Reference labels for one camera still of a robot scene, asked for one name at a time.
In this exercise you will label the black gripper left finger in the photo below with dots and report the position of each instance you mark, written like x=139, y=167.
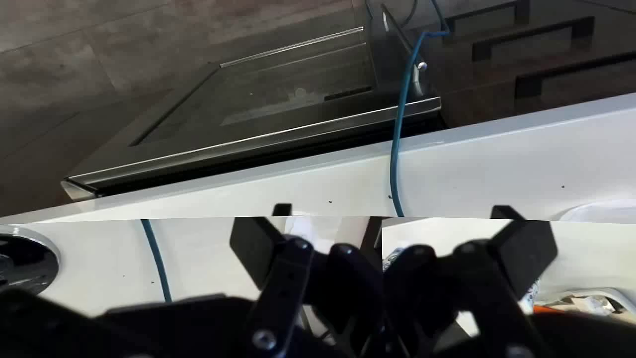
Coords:
x=278, y=286

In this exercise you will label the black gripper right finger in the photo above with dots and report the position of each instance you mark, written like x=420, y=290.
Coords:
x=523, y=260

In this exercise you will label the black glass-front undercounter appliance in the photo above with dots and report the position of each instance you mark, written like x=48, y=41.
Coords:
x=251, y=113

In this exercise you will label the dark drawer cabinet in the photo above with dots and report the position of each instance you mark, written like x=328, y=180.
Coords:
x=529, y=61

